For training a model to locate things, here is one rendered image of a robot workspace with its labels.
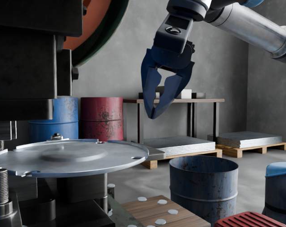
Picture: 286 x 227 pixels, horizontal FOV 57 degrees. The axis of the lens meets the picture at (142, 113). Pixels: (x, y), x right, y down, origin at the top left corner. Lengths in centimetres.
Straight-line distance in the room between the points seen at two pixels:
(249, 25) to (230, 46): 491
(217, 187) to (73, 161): 116
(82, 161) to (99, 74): 361
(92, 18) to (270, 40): 54
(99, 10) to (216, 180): 106
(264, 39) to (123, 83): 351
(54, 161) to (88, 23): 54
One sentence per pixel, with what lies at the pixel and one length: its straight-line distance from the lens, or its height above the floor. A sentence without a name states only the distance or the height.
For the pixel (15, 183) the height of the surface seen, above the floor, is 76.
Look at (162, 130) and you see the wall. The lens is 458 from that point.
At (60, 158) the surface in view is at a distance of 48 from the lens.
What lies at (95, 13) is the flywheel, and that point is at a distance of 92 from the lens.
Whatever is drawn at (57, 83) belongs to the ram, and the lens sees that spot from 47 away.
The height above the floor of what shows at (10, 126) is 84.
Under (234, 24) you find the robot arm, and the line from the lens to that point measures 73.
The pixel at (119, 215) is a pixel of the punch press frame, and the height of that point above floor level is 64.
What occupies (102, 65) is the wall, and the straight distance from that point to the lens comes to 408.
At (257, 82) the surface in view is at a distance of 582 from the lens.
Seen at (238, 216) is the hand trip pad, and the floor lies 76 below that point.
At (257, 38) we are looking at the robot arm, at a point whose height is 105.
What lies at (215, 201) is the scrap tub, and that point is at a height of 32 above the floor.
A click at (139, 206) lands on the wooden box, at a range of 138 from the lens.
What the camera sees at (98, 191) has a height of 72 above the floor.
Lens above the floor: 89
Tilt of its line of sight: 4 degrees down
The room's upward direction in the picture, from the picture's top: straight up
